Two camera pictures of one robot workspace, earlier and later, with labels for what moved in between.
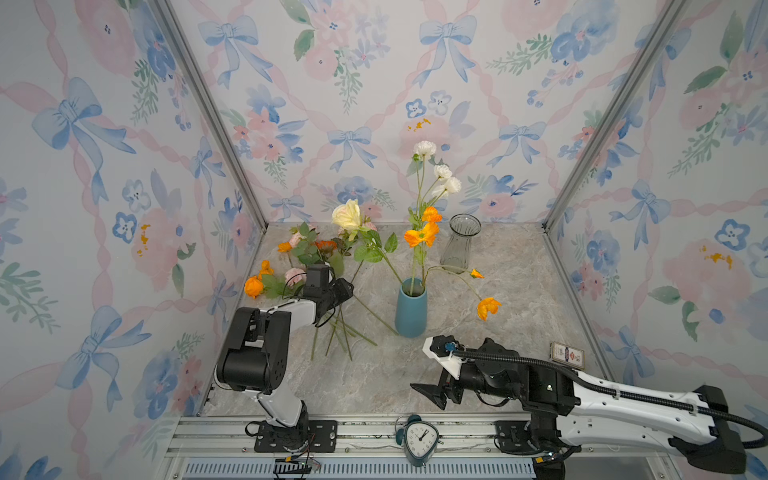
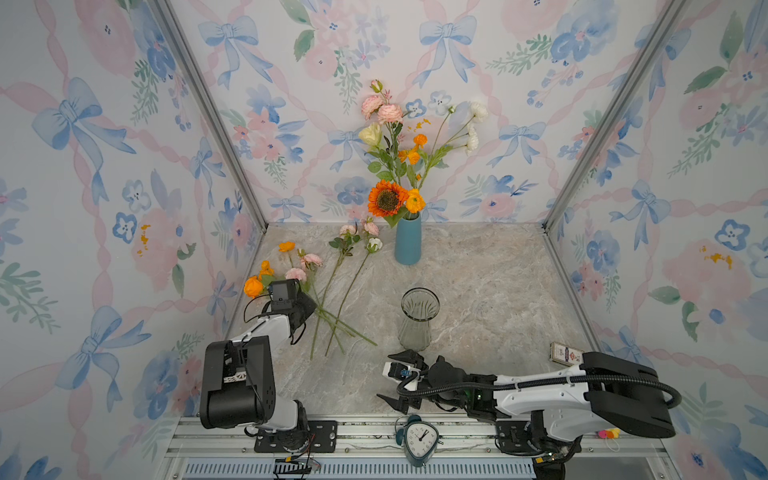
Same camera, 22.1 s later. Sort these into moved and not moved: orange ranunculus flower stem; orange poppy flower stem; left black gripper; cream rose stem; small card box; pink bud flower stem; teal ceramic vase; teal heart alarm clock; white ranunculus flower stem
Moved: pink bud flower stem; white ranunculus flower stem; left black gripper; teal ceramic vase; orange poppy flower stem; cream rose stem
Not moved: orange ranunculus flower stem; small card box; teal heart alarm clock
